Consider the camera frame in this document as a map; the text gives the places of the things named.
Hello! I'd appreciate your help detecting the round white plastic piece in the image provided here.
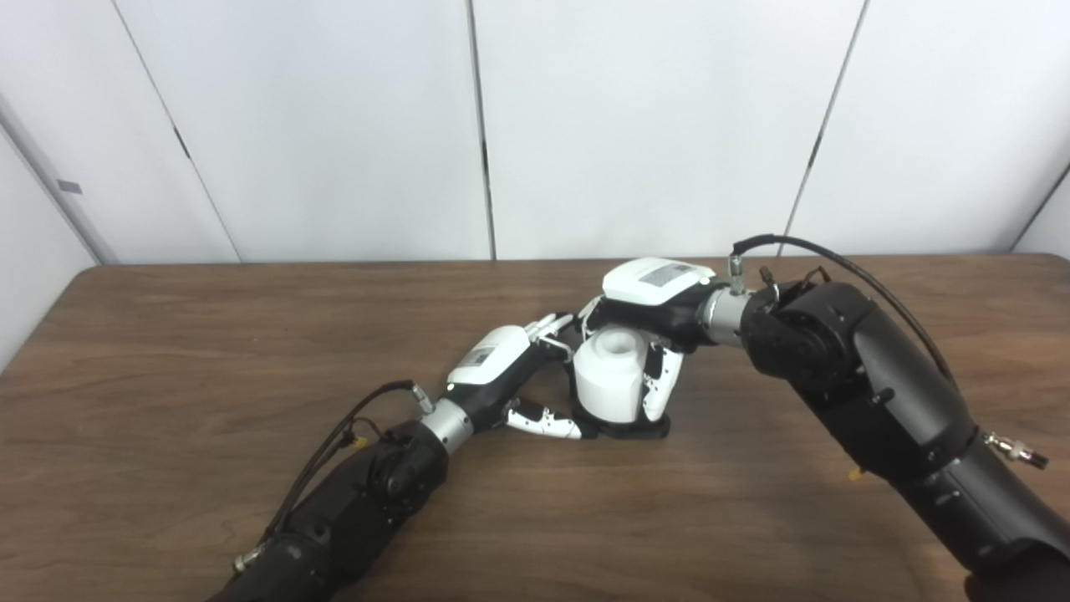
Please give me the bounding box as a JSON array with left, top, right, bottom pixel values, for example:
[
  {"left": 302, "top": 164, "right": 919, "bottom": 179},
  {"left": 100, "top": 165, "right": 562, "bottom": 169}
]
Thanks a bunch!
[{"left": 573, "top": 328, "right": 649, "bottom": 423}]

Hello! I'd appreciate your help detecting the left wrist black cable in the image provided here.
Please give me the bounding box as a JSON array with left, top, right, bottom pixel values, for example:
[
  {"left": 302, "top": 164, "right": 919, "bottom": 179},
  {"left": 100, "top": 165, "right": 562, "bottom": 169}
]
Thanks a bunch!
[{"left": 259, "top": 380, "right": 436, "bottom": 544}]

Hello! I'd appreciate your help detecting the black flanged holder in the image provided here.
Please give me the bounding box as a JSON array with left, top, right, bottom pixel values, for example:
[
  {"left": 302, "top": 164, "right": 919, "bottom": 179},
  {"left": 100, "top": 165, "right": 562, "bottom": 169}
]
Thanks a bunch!
[{"left": 577, "top": 414, "right": 672, "bottom": 441}]

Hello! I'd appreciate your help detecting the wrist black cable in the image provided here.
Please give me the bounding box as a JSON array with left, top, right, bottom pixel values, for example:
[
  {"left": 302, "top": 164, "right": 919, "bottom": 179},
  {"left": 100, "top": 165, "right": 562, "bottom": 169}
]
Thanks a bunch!
[
  {"left": 727, "top": 235, "right": 958, "bottom": 390},
  {"left": 259, "top": 380, "right": 436, "bottom": 544}
]

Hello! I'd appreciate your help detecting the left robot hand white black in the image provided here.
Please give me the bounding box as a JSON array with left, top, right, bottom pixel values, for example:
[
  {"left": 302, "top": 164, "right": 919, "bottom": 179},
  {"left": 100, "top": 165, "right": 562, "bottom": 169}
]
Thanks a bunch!
[{"left": 445, "top": 312, "right": 583, "bottom": 441}]

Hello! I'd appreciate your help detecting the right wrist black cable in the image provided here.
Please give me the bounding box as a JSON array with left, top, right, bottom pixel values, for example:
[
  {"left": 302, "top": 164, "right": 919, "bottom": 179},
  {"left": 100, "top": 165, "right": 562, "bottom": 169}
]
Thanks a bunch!
[{"left": 727, "top": 235, "right": 958, "bottom": 390}]

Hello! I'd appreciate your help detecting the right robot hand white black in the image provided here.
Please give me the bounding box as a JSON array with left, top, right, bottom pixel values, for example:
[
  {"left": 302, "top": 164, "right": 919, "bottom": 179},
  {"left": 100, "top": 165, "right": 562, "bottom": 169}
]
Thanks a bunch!
[{"left": 577, "top": 258, "right": 728, "bottom": 423}]

